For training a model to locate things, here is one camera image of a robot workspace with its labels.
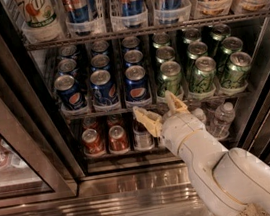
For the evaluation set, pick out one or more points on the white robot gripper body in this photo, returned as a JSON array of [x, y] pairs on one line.
[[183, 128]]

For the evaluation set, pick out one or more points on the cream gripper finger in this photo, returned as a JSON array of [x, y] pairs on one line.
[[175, 105], [151, 120]]

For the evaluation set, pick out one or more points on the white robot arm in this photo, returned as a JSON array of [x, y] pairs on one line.
[[227, 180]]

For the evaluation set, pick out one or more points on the front left green can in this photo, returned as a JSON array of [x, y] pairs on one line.
[[169, 78]]

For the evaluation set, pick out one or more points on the front middle green can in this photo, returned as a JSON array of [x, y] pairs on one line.
[[202, 75]]

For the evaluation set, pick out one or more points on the front right red soda can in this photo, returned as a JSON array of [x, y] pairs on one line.
[[118, 139]]

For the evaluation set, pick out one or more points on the red soda can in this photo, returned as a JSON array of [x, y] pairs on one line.
[[118, 139], [114, 120], [91, 123], [93, 142]]

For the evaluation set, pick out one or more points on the back right red soda can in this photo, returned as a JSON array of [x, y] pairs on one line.
[[114, 120]]

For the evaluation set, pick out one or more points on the second row left green can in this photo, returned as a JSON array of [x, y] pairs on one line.
[[165, 54]]

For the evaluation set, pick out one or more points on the second row green can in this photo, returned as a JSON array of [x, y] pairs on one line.
[[227, 47], [165, 54], [194, 50]]

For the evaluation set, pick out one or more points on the second row middle green can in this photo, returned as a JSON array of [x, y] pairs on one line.
[[194, 50]]

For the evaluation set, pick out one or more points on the back left red soda can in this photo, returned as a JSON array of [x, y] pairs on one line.
[[91, 123]]

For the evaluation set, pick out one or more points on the front left red soda can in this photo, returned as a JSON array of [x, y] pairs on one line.
[[93, 142]]

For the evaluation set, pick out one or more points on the front right green can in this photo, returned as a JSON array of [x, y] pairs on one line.
[[236, 71]]

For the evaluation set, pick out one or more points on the second row right pepsi can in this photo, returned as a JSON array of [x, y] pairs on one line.
[[133, 57]]

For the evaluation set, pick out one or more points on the second row pepsi can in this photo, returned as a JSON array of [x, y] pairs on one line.
[[99, 62], [133, 57], [67, 66]]

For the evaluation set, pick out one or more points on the back left green can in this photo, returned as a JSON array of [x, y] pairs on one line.
[[161, 39]]

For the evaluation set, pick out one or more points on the back middle green can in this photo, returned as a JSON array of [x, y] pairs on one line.
[[190, 35]]

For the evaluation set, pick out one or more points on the second row middle pepsi can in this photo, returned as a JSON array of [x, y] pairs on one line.
[[99, 62]]

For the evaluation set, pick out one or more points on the second row right green can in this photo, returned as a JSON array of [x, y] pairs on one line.
[[227, 47]]

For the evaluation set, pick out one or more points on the back right green can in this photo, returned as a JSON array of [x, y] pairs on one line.
[[218, 33]]

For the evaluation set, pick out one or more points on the second row left pepsi can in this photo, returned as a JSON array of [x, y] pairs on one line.
[[67, 66]]

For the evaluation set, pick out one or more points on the glass fridge door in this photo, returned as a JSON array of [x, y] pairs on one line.
[[30, 170]]

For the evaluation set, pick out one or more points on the left red bull can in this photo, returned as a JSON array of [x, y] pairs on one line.
[[80, 11]]

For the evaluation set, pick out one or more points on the white 7up can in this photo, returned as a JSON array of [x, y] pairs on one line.
[[36, 13]]

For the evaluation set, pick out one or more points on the brown drink bottle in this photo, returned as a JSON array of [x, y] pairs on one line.
[[142, 138]]

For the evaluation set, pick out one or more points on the middle water bottle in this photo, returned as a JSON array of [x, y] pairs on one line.
[[200, 115]]

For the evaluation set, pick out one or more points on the water bottle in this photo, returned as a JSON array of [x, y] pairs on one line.
[[200, 115], [221, 122]]

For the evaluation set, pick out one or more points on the right water bottle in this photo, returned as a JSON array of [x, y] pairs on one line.
[[221, 122]]

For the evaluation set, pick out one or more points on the middle wire shelf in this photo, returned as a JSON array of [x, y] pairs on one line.
[[153, 106]]

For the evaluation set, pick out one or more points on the wire shelf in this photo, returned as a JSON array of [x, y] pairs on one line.
[[149, 30], [153, 106]]

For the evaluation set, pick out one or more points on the top wire shelf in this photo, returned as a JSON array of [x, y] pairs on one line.
[[149, 30]]

